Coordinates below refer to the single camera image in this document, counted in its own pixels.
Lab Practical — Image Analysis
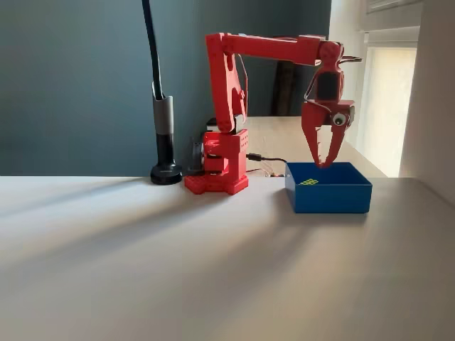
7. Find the white window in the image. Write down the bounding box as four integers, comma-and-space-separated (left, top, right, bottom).
356, 0, 421, 177

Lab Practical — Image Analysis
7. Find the black gooseneck stand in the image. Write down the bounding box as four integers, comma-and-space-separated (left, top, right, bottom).
141, 0, 184, 185

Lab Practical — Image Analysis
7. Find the blue plastic box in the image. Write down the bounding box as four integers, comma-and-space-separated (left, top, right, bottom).
284, 161, 373, 215

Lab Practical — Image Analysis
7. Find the light wooden desk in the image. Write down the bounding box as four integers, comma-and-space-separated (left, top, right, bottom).
245, 115, 388, 178

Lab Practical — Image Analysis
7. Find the black power cable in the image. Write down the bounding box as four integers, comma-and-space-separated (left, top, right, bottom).
246, 153, 287, 165

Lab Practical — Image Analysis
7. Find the dark wooden board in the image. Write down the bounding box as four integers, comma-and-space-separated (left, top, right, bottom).
269, 59, 304, 117

